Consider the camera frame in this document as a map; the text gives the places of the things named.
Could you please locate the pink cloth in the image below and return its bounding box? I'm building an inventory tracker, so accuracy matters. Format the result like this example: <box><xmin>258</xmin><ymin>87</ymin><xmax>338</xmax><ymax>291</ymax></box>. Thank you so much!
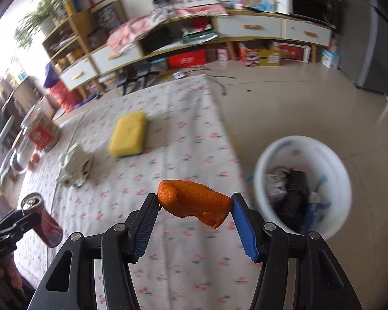
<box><xmin>107</xmin><ymin>5</ymin><xmax>229</xmax><ymax>56</ymax></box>

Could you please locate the plastic jar with red label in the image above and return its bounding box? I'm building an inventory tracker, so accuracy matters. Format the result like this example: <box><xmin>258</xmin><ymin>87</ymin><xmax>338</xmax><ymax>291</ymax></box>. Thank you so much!
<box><xmin>21</xmin><ymin>102</ymin><xmax>62</xmax><ymax>152</ymax></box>

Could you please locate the yellow and green sponge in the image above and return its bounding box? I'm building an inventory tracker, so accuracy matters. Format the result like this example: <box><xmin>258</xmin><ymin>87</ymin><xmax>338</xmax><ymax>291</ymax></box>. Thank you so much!
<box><xmin>108</xmin><ymin>111</ymin><xmax>148</xmax><ymax>158</ymax></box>

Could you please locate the red drink can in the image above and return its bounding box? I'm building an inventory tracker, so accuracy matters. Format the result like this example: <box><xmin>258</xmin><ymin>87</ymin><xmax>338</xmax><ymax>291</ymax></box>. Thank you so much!
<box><xmin>20</xmin><ymin>193</ymin><xmax>64</xmax><ymax>248</ymax></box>

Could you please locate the black microwave oven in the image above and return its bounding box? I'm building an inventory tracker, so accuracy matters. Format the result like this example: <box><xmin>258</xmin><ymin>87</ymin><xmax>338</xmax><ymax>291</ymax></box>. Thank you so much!
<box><xmin>291</xmin><ymin>0</ymin><xmax>339</xmax><ymax>27</ymax></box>

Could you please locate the cherry print tablecloth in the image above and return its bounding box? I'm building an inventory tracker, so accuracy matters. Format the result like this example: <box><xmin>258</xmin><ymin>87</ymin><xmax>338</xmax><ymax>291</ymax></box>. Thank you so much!
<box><xmin>13</xmin><ymin>74</ymin><xmax>270</xmax><ymax>310</ymax></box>

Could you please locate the white plastic bin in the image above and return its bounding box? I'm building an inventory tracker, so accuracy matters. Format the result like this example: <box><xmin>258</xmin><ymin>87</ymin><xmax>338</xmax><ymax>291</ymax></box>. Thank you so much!
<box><xmin>252</xmin><ymin>136</ymin><xmax>352</xmax><ymax>238</ymax></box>

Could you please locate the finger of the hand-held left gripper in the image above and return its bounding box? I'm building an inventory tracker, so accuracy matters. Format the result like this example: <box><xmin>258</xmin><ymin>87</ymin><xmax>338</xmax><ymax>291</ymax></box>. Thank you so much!
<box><xmin>0</xmin><ymin>209</ymin><xmax>42</xmax><ymax>237</ymax></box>

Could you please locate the glass jar with cork lid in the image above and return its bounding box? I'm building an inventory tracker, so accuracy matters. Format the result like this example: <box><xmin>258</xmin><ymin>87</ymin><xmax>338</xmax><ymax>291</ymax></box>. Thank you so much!
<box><xmin>2</xmin><ymin>135</ymin><xmax>36</xmax><ymax>182</ymax></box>

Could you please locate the long cabinet with white drawers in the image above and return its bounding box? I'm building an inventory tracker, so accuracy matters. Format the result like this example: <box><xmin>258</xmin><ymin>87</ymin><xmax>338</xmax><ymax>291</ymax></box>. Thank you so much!
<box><xmin>91</xmin><ymin>11</ymin><xmax>341</xmax><ymax>72</ymax></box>

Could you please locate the framed cat picture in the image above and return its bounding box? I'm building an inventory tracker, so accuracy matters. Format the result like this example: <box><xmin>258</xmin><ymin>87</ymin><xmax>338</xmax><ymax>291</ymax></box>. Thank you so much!
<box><xmin>91</xmin><ymin>0</ymin><xmax>127</xmax><ymax>33</ymax></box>

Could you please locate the red gift box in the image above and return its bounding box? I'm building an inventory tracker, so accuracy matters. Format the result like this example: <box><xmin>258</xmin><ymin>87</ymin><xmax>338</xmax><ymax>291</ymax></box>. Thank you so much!
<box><xmin>280</xmin><ymin>44</ymin><xmax>312</xmax><ymax>64</ymax></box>

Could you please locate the grey refrigerator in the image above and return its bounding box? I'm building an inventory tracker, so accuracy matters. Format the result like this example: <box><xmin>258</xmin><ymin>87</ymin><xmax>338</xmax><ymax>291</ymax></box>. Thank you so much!
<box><xmin>338</xmin><ymin>0</ymin><xmax>388</xmax><ymax>95</ymax></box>

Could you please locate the white chair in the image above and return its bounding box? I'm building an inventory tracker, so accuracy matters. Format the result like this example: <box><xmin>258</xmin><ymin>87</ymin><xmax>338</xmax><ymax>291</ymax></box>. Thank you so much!
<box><xmin>0</xmin><ymin>113</ymin><xmax>15</xmax><ymax>156</ymax></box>

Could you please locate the wooden shelf cabinet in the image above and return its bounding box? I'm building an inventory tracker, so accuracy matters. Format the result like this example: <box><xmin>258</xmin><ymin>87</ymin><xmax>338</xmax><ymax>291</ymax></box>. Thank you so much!
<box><xmin>41</xmin><ymin>5</ymin><xmax>101</xmax><ymax>95</ymax></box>

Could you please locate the crumpled white tissue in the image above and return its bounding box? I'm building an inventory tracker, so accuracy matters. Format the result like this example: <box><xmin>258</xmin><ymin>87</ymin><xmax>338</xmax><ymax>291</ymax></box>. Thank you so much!
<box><xmin>59</xmin><ymin>143</ymin><xmax>95</xmax><ymax>188</ymax></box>

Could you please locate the blue and white box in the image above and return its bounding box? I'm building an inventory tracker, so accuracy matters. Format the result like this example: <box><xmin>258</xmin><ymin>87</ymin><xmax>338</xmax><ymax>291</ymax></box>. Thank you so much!
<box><xmin>320</xmin><ymin>48</ymin><xmax>340</xmax><ymax>69</ymax></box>

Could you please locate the purple plastic object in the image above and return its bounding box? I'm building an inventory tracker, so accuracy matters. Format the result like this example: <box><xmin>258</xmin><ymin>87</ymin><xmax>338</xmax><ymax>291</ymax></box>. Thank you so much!
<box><xmin>44</xmin><ymin>63</ymin><xmax>61</xmax><ymax>88</ymax></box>

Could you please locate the person's left hand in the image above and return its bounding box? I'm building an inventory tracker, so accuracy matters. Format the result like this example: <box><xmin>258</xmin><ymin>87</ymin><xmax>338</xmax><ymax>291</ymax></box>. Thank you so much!
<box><xmin>0</xmin><ymin>249</ymin><xmax>25</xmax><ymax>298</ymax></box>

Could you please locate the potted green plant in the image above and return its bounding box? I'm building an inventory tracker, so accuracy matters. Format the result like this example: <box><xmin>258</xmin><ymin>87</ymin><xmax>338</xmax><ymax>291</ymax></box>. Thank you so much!
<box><xmin>14</xmin><ymin>0</ymin><xmax>69</xmax><ymax>48</ymax></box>

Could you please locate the printed cardboard box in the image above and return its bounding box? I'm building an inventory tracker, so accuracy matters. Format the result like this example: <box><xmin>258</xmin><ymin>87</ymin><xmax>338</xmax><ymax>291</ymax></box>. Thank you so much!
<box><xmin>237</xmin><ymin>42</ymin><xmax>282</xmax><ymax>67</ymax></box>

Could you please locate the orange peel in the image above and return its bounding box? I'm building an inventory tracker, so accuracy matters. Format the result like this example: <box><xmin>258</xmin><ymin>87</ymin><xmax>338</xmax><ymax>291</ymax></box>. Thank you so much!
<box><xmin>157</xmin><ymin>179</ymin><xmax>233</xmax><ymax>230</ymax></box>

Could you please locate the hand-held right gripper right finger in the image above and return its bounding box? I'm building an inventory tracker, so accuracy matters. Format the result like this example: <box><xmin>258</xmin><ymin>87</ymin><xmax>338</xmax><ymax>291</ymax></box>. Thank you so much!
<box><xmin>231</xmin><ymin>193</ymin><xmax>364</xmax><ymax>310</ymax></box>

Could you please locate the red bucket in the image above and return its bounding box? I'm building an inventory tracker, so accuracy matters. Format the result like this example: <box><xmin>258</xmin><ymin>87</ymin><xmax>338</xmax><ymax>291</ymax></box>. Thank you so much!
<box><xmin>50</xmin><ymin>82</ymin><xmax>85</xmax><ymax>112</ymax></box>

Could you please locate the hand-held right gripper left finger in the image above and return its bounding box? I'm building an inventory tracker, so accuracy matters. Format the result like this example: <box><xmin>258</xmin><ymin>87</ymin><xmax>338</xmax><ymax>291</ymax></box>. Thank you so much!
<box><xmin>29</xmin><ymin>193</ymin><xmax>160</xmax><ymax>310</ymax></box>

